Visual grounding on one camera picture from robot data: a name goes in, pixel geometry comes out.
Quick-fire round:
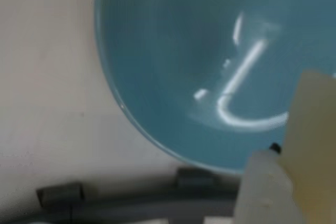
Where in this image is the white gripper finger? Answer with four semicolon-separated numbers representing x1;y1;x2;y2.
234;142;295;224

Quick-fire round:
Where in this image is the blue round dish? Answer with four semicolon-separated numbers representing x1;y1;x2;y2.
93;0;336;175

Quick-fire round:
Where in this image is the gray circular toy train track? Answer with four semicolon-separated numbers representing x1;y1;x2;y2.
0;167;245;224

